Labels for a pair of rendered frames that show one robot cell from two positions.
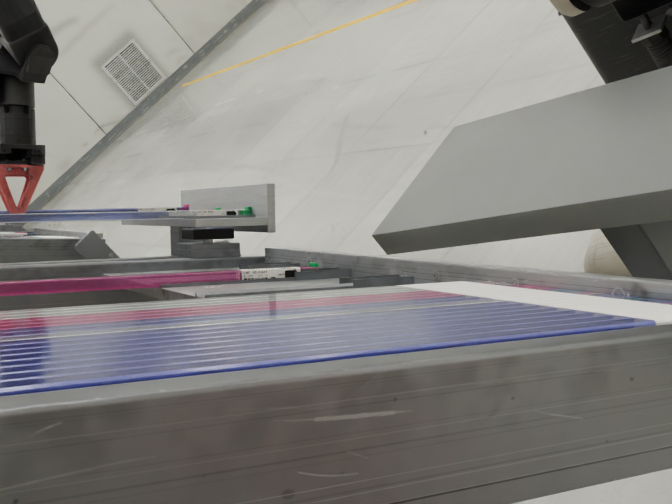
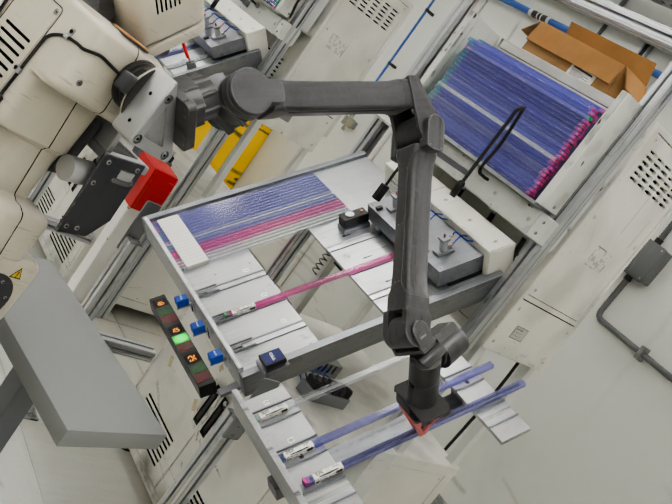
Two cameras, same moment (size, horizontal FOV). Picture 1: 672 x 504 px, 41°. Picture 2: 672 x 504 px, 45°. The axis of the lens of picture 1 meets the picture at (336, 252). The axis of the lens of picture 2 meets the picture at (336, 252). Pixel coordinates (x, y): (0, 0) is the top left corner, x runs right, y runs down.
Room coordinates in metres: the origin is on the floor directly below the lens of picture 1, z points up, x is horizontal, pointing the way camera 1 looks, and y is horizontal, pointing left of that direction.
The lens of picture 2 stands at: (2.51, -0.61, 1.40)
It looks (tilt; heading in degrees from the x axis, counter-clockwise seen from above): 11 degrees down; 156
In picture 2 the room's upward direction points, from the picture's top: 36 degrees clockwise
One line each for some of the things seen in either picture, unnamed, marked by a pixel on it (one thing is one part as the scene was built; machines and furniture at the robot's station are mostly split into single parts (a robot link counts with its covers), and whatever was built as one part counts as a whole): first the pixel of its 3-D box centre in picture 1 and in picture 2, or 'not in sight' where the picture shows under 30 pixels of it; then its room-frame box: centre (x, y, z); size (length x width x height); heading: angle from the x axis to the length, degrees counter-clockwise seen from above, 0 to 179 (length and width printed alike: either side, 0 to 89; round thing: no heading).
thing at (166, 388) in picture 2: not in sight; (276, 448); (0.46, 0.55, 0.31); 0.70 x 0.65 x 0.62; 20
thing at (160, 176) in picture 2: not in sight; (97, 259); (-0.05, -0.14, 0.39); 0.24 x 0.24 x 0.78; 20
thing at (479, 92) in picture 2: not in sight; (510, 118); (0.56, 0.45, 1.52); 0.51 x 0.13 x 0.27; 20
